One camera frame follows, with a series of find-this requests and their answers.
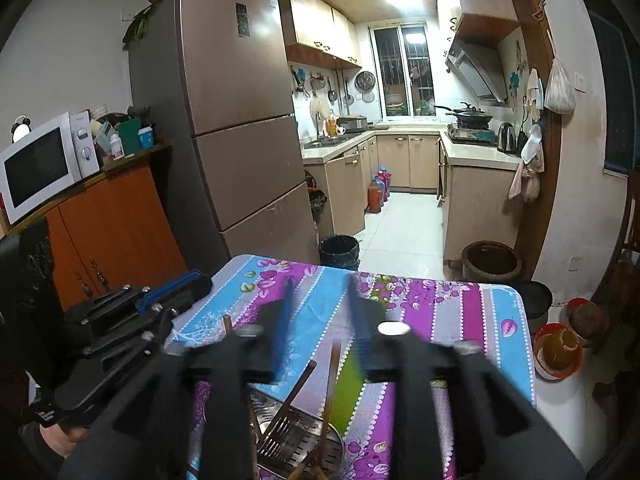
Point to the kitchen window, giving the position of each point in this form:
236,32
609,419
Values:
402,67

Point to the gas stove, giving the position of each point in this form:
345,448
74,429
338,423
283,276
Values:
472,133

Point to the hanging cloth towels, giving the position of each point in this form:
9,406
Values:
525,180

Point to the white wall switch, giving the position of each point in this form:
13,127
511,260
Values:
580,81

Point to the green container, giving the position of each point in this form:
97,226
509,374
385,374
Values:
129,137

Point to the hanging white plastic bag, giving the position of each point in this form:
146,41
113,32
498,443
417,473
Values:
559,87

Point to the blue lidded jar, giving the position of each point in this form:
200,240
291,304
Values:
145,136

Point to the hanging steel colander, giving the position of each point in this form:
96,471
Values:
365,80

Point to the red rimmed bowl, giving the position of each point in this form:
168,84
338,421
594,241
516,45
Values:
582,317

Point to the orange wooden cabinet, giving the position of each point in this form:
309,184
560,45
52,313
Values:
120,230

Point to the steel range hood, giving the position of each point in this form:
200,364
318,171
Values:
475,67

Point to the perforated metal chopstick holder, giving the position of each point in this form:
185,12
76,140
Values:
320,452

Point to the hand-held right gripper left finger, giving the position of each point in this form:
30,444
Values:
282,320

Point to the steel electric kettle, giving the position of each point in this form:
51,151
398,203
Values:
506,137

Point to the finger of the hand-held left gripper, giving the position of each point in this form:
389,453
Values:
175,286
130,340

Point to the brown refrigerator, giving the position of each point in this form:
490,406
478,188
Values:
225,110

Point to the white microwave oven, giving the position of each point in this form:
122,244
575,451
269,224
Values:
37,170

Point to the brown ceramic jar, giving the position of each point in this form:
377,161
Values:
492,260

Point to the person's left hand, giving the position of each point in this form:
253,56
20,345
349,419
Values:
67,440

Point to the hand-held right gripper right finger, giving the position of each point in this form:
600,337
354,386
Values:
361,310

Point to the black wok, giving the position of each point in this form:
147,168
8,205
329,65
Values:
467,115

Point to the wooden doorway frame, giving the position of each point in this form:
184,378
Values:
530,0

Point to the small alarm clock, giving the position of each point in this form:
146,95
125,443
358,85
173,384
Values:
20,129

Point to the bunch of wooden chopsticks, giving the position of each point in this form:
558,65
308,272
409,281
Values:
334,365

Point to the dark barred window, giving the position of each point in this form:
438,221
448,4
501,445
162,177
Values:
615,85

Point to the beige kitchen base cabinets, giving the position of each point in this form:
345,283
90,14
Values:
480,200

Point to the white pill bottle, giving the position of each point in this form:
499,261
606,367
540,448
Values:
116,147

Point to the orange plastic basin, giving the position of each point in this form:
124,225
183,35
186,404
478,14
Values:
557,352

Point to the floral striped tablecloth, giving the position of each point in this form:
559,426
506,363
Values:
450,320

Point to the black trash bin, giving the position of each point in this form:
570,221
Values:
339,252

